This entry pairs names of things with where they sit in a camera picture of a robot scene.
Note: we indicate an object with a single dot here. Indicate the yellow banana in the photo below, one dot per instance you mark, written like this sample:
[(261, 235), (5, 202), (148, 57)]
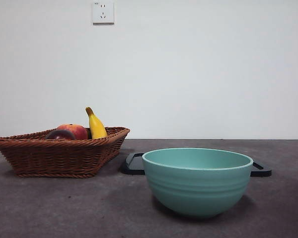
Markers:
[(96, 126)]

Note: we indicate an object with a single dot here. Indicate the red orange peach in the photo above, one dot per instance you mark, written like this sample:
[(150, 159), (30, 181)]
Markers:
[(79, 131)]

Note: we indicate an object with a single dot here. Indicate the white wall socket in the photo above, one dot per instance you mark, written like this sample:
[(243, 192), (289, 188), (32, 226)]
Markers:
[(103, 12)]

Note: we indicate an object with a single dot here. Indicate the black rectangular tray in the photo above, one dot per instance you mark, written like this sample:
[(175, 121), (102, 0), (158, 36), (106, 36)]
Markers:
[(131, 169)]

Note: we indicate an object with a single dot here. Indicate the brown wicker basket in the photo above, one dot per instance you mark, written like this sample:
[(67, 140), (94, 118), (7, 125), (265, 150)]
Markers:
[(52, 158)]

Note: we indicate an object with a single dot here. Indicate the dark red plum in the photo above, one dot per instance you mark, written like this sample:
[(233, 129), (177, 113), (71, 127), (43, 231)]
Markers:
[(59, 135)]

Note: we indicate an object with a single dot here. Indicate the teal ribbed bowl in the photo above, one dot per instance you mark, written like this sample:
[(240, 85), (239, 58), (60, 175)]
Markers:
[(196, 191)]

